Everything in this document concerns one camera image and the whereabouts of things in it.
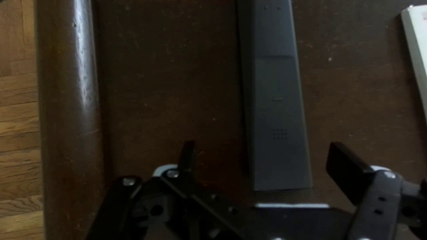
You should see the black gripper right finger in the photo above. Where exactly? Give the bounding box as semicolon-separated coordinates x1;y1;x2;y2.
326;141;427;240

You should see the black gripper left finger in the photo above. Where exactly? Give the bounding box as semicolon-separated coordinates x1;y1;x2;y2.
86;140;198;240

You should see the gray remote control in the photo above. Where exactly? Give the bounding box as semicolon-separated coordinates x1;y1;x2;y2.
236;0;312;191

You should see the dark brown wooden side table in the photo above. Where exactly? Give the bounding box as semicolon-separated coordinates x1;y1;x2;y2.
35;0;427;240

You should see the white paperback book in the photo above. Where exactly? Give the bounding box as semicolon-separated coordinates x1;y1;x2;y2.
400;4;427;115

